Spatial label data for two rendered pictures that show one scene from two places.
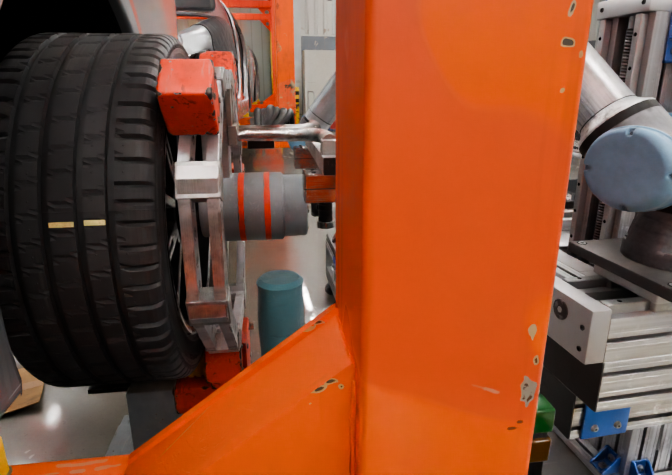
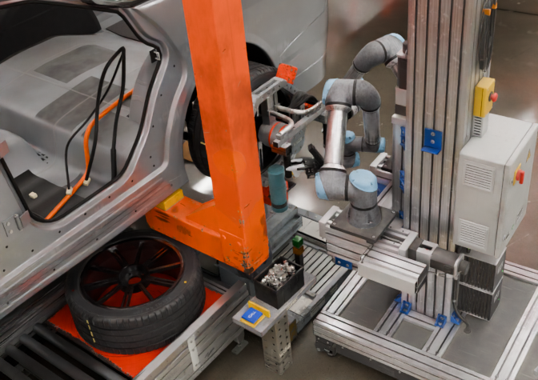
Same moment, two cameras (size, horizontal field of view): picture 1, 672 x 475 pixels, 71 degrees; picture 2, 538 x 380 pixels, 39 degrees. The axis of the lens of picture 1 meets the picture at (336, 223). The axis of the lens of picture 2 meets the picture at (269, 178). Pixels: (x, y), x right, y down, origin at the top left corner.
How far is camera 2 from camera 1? 3.14 m
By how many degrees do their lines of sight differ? 47
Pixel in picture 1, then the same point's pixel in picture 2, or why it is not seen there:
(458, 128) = (220, 175)
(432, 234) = (220, 189)
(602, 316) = (321, 224)
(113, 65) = not seen: hidden behind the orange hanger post
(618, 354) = (330, 238)
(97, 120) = not seen: hidden behind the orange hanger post
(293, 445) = (210, 214)
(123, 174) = not seen: hidden behind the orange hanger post
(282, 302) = (271, 178)
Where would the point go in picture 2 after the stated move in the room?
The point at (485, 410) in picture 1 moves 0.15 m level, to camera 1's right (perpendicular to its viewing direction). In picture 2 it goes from (234, 222) to (257, 235)
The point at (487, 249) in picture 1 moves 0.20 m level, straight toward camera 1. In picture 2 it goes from (228, 194) to (186, 210)
